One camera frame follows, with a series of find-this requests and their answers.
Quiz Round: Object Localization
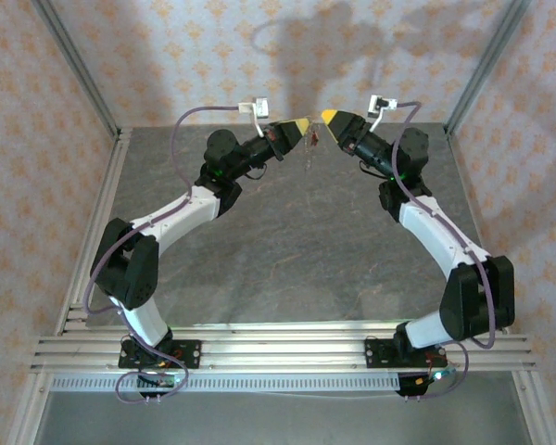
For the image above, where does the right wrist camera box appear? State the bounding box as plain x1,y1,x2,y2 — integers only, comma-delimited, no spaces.
366,95,399,134

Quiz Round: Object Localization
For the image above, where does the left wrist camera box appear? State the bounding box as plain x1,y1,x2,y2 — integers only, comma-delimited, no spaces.
238,96,271,138

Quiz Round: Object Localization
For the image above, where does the aluminium frame post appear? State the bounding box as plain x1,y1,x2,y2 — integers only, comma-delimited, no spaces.
444,0,534,135
31,0,122,136

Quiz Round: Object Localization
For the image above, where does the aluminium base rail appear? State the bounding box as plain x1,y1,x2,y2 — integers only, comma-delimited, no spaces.
30,324,538,373

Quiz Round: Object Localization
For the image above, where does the dark slate-pattern table mat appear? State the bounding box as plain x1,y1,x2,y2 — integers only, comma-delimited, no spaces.
86,122,507,325

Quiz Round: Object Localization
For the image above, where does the aluminium lower frame bar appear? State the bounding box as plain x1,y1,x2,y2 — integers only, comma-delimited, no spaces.
6,370,52,445
512,370,556,445

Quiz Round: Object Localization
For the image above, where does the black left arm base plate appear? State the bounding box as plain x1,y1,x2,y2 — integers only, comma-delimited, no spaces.
118,339,202,371

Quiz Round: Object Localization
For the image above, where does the slotted grey cable duct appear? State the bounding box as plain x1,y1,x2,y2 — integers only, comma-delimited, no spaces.
50,373,402,394

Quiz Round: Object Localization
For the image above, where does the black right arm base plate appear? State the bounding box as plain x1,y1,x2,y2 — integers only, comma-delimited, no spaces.
364,337,449,371

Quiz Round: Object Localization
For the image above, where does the grey metal panel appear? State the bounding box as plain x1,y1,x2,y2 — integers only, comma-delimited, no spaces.
32,391,534,445

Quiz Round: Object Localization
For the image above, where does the metal keyring with ring chain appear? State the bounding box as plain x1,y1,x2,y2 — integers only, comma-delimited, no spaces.
299,115,323,173

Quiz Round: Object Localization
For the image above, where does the aluminium side rail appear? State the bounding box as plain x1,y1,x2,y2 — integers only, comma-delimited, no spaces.
55,128,134,336
444,123,511,335

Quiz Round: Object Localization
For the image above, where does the small circuit board with LED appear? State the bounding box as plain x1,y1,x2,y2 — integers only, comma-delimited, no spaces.
425,365,460,382
138,373,180,388

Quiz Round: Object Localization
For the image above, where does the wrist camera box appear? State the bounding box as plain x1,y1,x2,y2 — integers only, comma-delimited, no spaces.
238,96,271,138
366,95,399,134

